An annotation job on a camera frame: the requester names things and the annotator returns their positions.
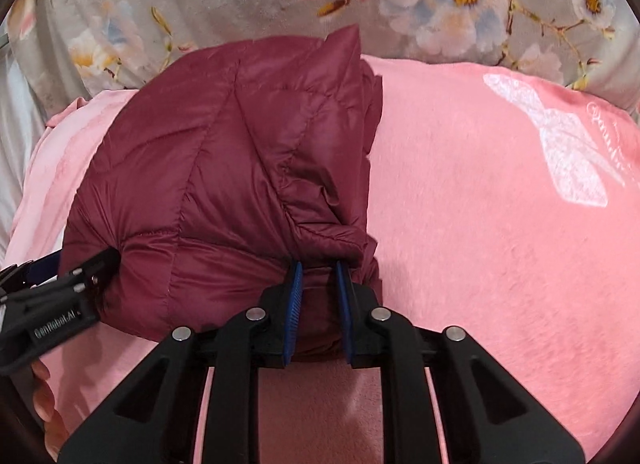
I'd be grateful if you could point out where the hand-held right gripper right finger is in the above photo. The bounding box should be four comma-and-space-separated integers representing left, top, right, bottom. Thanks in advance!
335, 260, 586, 464

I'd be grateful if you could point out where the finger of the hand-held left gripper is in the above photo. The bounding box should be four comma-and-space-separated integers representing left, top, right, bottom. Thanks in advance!
0, 248, 122, 312
0, 251, 66, 295

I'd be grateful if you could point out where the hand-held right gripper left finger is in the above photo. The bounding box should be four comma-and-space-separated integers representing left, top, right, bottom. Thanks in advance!
59, 261, 305, 464

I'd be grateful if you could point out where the maroon puffer jacket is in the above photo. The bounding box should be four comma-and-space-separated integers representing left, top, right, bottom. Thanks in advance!
62, 24, 383, 360

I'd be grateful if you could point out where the person's left hand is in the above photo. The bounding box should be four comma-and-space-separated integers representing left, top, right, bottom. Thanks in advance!
31, 359, 68, 447

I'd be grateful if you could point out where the white bedsheet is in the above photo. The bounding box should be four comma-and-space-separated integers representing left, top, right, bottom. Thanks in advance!
0, 39, 48, 255

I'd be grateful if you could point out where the pink fleece blanket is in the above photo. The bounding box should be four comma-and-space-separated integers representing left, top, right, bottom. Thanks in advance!
10, 54, 640, 464

